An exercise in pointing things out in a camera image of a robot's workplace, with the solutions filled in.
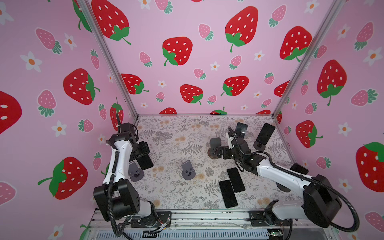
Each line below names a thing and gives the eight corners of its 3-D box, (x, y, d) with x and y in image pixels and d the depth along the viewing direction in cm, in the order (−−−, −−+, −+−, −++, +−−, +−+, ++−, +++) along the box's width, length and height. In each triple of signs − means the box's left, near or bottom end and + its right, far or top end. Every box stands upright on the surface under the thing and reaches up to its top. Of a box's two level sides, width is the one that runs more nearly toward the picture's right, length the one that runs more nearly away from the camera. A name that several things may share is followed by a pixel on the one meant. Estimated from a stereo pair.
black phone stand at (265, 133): (253, 146, 105) (261, 130, 91) (256, 138, 109) (264, 122, 96) (263, 150, 103) (273, 134, 89) (266, 142, 107) (275, 126, 93)
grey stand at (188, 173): (184, 182, 88) (183, 175, 80) (180, 171, 93) (178, 164, 85) (194, 177, 90) (194, 170, 82) (190, 167, 94) (189, 159, 86)
